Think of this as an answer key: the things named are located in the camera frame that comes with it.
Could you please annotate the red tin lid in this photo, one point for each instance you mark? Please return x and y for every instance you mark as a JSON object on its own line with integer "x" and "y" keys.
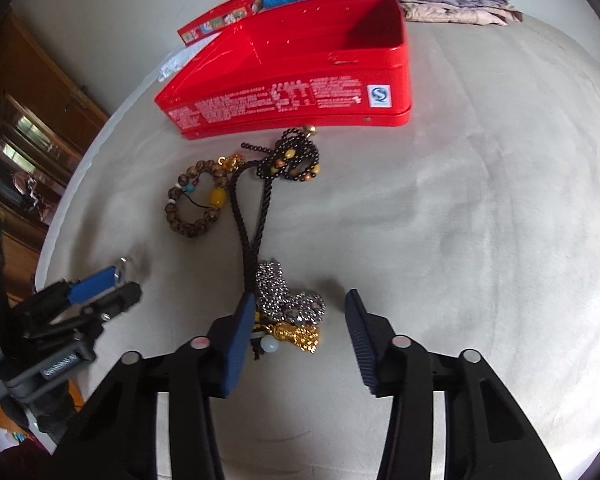
{"x": 221, "y": 16}

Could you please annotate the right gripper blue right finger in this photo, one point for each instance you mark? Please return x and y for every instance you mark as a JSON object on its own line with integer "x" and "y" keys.
{"x": 371, "y": 336}

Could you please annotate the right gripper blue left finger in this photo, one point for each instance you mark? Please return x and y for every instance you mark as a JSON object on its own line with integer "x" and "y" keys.
{"x": 230, "y": 342}

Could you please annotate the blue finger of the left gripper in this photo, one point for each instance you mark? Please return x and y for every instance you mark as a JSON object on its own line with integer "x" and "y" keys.
{"x": 86, "y": 290}
{"x": 107, "y": 307}

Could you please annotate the red tin box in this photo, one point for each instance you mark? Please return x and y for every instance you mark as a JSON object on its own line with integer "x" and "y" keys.
{"x": 309, "y": 63}

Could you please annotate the black cord gold pendant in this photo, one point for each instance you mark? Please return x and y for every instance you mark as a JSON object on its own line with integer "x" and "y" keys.
{"x": 284, "y": 315}

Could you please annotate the white lace cloth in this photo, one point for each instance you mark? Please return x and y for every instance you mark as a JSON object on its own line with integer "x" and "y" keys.
{"x": 178, "y": 60}

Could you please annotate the folded floral cloth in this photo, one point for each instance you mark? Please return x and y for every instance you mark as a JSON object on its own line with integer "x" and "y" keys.
{"x": 469, "y": 12}

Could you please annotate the brown wooden cabinet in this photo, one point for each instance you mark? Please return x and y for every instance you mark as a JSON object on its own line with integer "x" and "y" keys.
{"x": 47, "y": 123}

